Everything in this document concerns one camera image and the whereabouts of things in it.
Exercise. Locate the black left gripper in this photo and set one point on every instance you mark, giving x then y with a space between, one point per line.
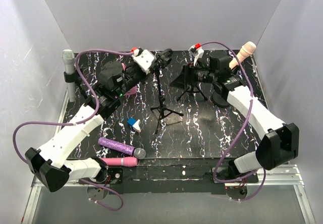
144 76

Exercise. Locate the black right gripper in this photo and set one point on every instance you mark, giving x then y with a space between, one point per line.
186 76

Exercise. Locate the black tripod shock-mount stand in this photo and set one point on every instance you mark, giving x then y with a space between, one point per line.
163 111

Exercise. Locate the black tripod microphone stand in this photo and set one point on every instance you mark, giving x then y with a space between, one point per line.
191 89

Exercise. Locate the black round-base stand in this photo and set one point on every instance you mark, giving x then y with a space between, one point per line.
218 96
75 79

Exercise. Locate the beige microphone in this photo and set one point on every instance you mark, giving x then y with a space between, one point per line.
246 50

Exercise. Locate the purple glitter microphone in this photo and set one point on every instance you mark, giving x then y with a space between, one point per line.
136 152

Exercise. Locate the pink plastic microphone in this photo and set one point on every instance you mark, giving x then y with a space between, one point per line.
125 161

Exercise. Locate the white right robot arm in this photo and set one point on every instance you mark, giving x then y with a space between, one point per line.
279 141

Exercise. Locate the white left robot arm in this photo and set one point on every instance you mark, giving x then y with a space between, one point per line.
50 163

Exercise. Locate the silver microphone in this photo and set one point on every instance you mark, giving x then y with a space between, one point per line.
69 73

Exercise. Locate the pink wedge-shaped box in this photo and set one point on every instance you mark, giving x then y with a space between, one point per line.
133 90

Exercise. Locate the blue and white small block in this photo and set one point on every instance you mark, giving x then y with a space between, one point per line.
134 124

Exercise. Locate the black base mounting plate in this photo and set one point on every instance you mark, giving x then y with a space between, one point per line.
165 175

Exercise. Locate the aluminium frame rail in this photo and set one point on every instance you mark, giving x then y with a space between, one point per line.
205 131

